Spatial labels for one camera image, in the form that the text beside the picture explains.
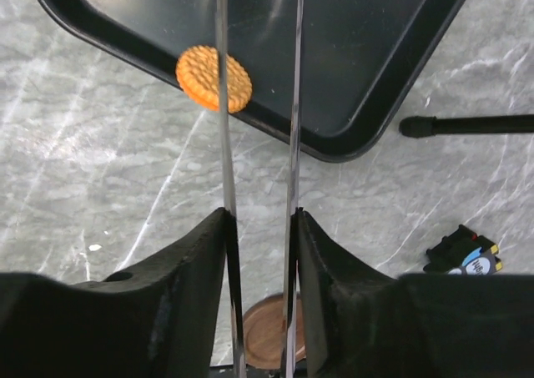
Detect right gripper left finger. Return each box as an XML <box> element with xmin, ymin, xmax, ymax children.
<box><xmin>1</xmin><ymin>208</ymin><xmax>230</xmax><ymax>377</ymax></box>

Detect black tripod stand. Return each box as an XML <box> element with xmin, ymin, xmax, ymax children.
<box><xmin>399</xmin><ymin>114</ymin><xmax>534</xmax><ymax>139</ymax></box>

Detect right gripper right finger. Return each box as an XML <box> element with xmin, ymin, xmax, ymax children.
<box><xmin>295</xmin><ymin>210</ymin><xmax>533</xmax><ymax>377</ymax></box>

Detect round orange cracker biscuit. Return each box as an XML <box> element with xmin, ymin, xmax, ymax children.
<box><xmin>175</xmin><ymin>45</ymin><xmax>253</xmax><ymax>113</ymax></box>

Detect black serving tray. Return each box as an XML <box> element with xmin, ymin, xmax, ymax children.
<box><xmin>38</xmin><ymin>0</ymin><xmax>465</xmax><ymax>163</ymax></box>

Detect metal tongs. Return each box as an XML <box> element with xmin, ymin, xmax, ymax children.
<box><xmin>215</xmin><ymin>0</ymin><xmax>305</xmax><ymax>377</ymax></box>

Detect dark wooden coaster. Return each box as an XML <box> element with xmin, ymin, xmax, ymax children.
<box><xmin>244</xmin><ymin>294</ymin><xmax>285</xmax><ymax>370</ymax></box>

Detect small owl sticker box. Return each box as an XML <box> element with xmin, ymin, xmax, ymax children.
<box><xmin>423</xmin><ymin>224</ymin><xmax>502</xmax><ymax>275</ymax></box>

